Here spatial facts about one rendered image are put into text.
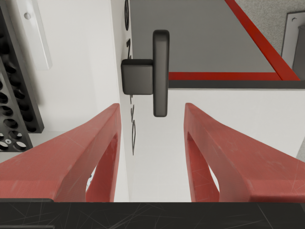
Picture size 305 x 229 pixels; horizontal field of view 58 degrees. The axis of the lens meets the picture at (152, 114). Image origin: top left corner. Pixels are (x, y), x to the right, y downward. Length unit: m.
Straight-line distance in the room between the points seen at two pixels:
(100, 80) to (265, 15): 1.06
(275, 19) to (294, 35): 0.11
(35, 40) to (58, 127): 0.12
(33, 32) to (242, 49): 0.40
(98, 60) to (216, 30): 0.49
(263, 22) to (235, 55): 0.69
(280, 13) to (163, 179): 0.89
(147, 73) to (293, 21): 1.06
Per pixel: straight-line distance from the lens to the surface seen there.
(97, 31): 0.18
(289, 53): 1.30
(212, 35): 0.63
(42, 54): 0.29
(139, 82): 0.21
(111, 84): 0.20
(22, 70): 0.29
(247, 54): 0.55
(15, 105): 0.27
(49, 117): 0.35
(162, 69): 0.21
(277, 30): 1.25
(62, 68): 0.31
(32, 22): 0.28
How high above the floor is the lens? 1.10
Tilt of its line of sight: 53 degrees down
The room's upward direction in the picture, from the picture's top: 178 degrees counter-clockwise
